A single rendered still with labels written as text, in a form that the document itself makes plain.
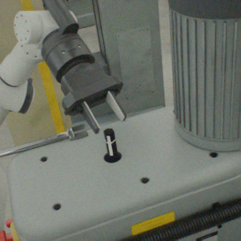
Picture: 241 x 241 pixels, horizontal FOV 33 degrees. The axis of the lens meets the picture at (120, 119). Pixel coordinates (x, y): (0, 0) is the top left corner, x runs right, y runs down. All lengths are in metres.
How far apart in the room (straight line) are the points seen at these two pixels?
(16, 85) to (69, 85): 0.28
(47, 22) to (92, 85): 0.16
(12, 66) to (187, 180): 0.48
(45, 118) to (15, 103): 1.76
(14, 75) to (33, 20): 0.20
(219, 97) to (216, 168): 0.14
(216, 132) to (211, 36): 0.20
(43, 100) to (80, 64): 1.95
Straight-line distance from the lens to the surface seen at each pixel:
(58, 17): 0.81
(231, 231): 0.98
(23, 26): 0.84
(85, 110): 0.75
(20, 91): 1.03
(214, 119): 0.78
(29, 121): 2.79
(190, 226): 0.81
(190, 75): 0.75
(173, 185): 0.77
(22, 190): 0.81
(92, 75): 0.78
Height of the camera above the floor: 2.43
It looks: 35 degrees down
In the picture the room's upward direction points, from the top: 9 degrees counter-clockwise
